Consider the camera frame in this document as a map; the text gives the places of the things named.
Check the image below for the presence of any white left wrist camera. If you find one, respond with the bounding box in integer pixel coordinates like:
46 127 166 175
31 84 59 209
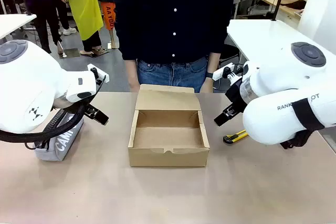
87 63 109 84

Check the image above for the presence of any small white table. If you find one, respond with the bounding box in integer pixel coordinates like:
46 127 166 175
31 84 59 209
0 13 37 40

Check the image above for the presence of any person's right forearm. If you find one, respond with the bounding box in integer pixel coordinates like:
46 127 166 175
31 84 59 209
124 59 139 85

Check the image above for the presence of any wooden workbench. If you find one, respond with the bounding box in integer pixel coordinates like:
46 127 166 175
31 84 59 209
261 0 307 22

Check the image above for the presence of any large white table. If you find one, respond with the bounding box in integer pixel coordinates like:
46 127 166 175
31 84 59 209
226 18 336 63

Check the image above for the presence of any grey CAMPUS pencil case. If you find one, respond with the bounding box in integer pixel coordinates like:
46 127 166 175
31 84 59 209
35 108 85 162

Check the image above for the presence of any person in navy shirt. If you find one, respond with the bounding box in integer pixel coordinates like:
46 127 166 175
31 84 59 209
114 0 236 93

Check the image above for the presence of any dark floor plate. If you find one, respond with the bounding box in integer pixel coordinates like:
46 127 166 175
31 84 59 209
64 48 80 58

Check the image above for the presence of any orange printed cloth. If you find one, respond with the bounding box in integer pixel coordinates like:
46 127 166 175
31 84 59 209
100 1 118 49

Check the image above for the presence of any brown cardboard box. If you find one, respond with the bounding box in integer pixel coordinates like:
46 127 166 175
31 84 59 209
128 84 211 168

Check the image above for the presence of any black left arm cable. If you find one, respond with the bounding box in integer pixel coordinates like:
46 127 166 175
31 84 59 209
0 74 107 150

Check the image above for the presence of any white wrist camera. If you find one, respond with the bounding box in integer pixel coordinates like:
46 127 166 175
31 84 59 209
212 62 244 86
87 63 109 84

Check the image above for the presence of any person in yellow apron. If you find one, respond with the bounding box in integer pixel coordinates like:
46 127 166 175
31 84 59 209
59 0 110 57

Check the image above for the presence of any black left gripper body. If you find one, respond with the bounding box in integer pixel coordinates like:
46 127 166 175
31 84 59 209
72 101 91 116

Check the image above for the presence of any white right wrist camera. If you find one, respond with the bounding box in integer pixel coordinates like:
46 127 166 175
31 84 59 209
212 62 244 86

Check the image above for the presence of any person's left forearm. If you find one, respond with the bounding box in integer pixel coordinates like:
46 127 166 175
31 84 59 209
206 51 222 74

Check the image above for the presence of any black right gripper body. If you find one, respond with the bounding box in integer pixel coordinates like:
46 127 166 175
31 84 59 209
225 79 248 113

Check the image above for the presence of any yellow black utility knife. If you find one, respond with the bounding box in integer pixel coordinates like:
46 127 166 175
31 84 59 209
223 129 249 145

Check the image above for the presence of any person's right hand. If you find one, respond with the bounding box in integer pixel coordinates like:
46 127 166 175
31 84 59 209
128 80 141 93

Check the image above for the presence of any person's left hand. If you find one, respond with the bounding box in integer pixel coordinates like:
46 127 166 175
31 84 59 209
200 78 214 94

